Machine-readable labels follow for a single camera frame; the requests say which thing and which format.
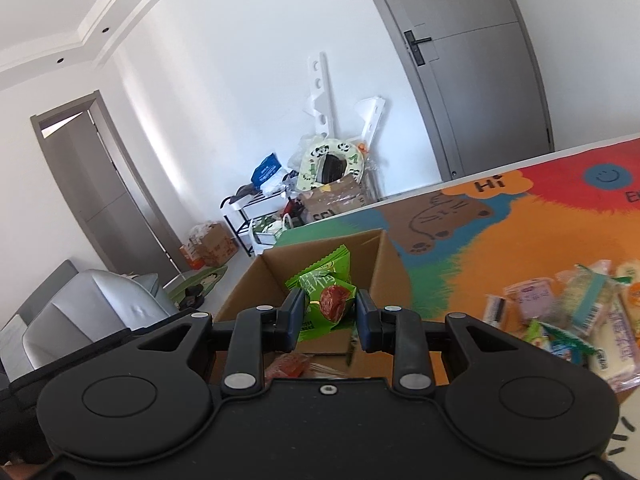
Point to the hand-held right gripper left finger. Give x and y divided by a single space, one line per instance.
292 320

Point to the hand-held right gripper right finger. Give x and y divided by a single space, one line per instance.
369 322

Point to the small green date packet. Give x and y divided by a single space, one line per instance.
320 325

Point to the brown cardboard box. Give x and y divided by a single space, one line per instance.
385 270

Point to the clear packet with teal stripe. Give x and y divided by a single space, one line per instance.
587 295

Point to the orange sausage packet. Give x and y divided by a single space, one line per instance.
287 365

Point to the white and green bag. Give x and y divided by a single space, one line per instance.
270 229

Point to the printed cardboard box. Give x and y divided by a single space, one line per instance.
212 250

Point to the grey sofa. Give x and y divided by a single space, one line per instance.
90 305

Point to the worn cardboard box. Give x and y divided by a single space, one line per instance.
332 202

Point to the small clear black-edged packet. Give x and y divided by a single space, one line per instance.
495 310

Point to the black shoe rack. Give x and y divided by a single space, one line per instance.
231 201

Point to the blue bag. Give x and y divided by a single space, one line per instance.
265 170

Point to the colourful cartoon table mat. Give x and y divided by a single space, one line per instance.
500 240

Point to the green packet with round print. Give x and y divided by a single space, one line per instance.
536 334

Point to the panda print toilet seat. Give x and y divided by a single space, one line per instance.
330 146

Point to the large green packet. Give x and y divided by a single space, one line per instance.
565 347

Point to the short white board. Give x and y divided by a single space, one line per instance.
371 117

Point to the tall white holed board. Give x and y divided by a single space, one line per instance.
320 90

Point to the grey side door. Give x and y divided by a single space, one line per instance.
100 185

